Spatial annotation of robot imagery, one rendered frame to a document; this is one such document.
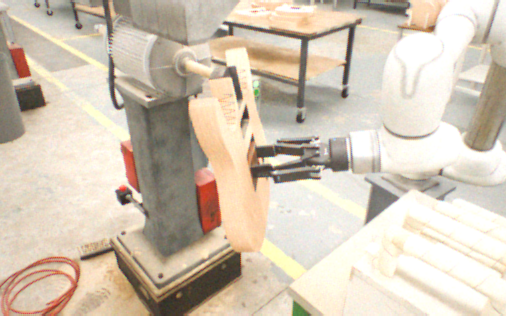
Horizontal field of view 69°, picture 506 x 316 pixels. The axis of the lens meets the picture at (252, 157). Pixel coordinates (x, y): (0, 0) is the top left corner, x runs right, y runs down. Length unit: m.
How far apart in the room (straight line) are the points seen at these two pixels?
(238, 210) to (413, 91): 0.37
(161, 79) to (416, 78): 0.86
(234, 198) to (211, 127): 0.16
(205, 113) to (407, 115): 0.35
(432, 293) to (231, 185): 0.39
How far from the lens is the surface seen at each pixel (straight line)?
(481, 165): 1.58
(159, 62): 1.28
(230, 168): 0.68
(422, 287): 0.74
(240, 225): 0.72
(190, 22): 0.97
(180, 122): 1.58
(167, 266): 1.85
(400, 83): 0.67
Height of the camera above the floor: 1.63
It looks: 31 degrees down
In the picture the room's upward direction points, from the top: straight up
